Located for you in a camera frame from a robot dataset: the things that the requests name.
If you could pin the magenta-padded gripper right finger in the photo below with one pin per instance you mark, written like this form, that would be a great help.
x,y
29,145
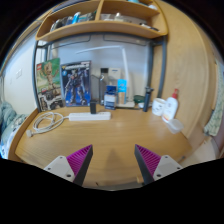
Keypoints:
x,y
150,160

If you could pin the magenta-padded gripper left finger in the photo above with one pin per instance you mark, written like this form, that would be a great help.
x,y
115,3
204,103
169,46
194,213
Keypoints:
x,y
78,160

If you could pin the black charger block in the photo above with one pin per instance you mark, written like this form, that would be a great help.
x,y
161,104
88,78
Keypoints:
x,y
93,107

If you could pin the clear plastic container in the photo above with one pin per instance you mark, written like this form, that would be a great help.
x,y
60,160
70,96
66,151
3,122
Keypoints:
x,y
175,126

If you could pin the white power strip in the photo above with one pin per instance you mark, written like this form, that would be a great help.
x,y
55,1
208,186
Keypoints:
x,y
88,116

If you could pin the white mug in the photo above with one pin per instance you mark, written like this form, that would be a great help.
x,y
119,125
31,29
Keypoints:
x,y
158,107

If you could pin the white red-capped lotion bottle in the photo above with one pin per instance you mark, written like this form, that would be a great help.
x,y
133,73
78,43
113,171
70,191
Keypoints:
x,y
170,108

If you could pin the black electric shaver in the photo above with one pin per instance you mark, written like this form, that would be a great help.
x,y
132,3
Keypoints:
x,y
147,100

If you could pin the dark green round lid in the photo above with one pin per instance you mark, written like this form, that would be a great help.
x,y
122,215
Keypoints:
x,y
139,99

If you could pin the small dark blue box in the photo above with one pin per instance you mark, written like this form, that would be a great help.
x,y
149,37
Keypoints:
x,y
110,98

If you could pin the light blue card package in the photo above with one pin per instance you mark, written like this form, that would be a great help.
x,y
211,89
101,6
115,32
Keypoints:
x,y
122,91

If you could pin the blue robot model kit box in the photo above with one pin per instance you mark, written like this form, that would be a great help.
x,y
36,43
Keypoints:
x,y
76,83

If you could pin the grey-green bedding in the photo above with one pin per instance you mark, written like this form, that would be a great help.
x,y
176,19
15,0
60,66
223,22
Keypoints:
x,y
8,123

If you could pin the green patterned cloth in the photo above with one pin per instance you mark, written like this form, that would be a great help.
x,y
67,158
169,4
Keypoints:
x,y
216,113

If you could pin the green toy figure box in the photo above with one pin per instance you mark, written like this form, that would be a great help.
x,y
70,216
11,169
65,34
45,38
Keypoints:
x,y
48,83

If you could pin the white desk lamp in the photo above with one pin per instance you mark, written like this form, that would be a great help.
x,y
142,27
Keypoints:
x,y
100,49

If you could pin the wooden shelf unit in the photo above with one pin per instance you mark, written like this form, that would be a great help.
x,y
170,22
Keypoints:
x,y
100,27

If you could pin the grey metal desk frame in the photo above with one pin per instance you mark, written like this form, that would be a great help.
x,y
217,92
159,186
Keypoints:
x,y
162,66

